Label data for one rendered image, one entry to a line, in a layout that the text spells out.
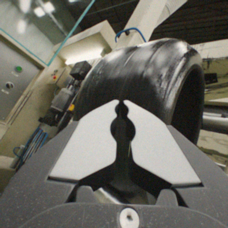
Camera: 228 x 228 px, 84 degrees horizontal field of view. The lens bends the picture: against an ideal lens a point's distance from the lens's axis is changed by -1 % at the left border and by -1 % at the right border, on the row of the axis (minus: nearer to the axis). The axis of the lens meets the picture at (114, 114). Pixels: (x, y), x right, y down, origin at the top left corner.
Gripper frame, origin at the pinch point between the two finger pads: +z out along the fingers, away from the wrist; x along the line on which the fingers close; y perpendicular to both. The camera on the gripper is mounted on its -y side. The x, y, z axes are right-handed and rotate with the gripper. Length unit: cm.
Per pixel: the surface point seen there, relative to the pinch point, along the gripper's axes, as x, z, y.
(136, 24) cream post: 11, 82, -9
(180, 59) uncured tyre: 13.5, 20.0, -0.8
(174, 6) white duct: 53, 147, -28
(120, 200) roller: 1.8, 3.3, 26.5
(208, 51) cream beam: 50, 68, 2
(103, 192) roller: -2.2, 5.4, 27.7
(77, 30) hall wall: -305, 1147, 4
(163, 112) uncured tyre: 9.3, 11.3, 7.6
